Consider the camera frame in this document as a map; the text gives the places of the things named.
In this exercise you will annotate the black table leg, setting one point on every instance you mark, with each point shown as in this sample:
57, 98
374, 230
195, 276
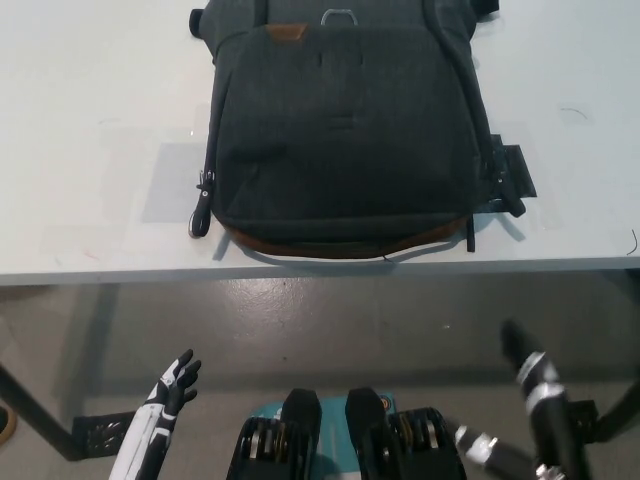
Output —
35, 410
617, 410

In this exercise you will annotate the black perforated foot plate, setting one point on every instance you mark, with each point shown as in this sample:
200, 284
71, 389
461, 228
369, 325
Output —
102, 430

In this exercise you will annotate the brown round object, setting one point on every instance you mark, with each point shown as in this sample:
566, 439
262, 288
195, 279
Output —
7, 420

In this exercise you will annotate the short hooked black thread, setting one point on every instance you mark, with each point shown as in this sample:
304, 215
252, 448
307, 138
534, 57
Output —
634, 245

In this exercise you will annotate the dark grey backpack brown trim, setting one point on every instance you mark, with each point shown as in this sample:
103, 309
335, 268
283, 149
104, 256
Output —
340, 150

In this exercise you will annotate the thin curved black thread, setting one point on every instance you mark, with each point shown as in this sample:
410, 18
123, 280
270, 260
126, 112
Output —
575, 109

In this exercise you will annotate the black tape patch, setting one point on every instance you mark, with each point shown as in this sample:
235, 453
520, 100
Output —
517, 170

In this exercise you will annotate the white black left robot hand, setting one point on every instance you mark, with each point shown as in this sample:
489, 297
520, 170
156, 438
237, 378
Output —
145, 430

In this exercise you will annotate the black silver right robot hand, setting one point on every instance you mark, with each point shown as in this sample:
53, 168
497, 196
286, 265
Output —
555, 420

